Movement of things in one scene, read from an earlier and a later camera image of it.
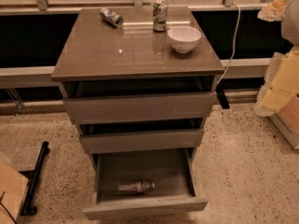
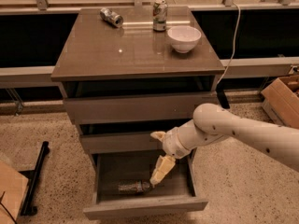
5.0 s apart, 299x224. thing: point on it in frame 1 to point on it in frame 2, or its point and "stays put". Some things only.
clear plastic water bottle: (135, 187) stays put
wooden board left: (12, 189) stays put
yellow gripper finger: (275, 9) to (177, 143)
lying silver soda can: (111, 17) stays put
